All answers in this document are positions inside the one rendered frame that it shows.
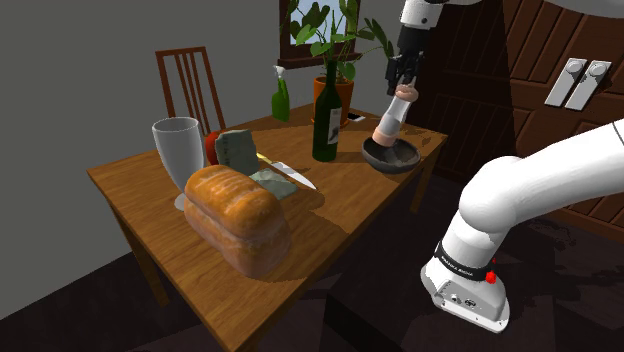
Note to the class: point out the clear pink pepper mill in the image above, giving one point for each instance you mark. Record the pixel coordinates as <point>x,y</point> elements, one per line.
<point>394,117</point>

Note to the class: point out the black smartphone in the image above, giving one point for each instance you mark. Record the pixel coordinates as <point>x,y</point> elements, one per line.
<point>356,117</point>

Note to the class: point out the grey-green cheese wedge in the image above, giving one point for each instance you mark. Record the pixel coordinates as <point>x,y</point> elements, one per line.
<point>236,151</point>

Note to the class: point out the dark brown panelled door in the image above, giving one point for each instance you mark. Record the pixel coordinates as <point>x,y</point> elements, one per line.
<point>531,63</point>

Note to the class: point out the flat grey-green cheese piece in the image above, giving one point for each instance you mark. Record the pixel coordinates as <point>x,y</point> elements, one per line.
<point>275,184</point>

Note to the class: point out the wooden dining table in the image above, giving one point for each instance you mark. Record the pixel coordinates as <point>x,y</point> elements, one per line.
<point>322,219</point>

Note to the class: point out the dark green wine bottle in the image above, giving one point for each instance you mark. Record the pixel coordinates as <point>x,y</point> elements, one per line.
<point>325,126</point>

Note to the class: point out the potted plant in orange pot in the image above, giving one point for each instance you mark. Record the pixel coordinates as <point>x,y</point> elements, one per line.
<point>341,90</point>

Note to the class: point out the brown wooden chair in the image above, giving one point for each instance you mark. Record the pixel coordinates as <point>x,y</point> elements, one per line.
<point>190,83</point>

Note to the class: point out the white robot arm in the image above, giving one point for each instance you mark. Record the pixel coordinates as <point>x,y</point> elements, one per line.
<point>526,195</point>

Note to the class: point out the green spray bottle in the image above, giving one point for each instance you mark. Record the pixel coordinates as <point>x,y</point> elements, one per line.
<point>280,105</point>

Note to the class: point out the red apple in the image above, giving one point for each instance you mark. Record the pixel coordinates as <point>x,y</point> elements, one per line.
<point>210,148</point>

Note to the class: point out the window with dark frame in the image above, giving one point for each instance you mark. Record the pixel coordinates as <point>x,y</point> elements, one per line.
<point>286,53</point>

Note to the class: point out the grey goblet glass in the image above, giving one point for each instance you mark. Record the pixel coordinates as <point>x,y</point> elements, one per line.
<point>178,146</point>

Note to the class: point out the brown bread loaf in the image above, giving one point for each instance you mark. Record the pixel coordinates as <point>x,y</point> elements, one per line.
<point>234,217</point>

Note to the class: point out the dark grey bowl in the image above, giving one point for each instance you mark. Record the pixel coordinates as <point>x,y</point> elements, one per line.
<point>390,158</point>

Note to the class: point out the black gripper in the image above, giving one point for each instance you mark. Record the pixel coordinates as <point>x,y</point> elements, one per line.
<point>409,46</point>

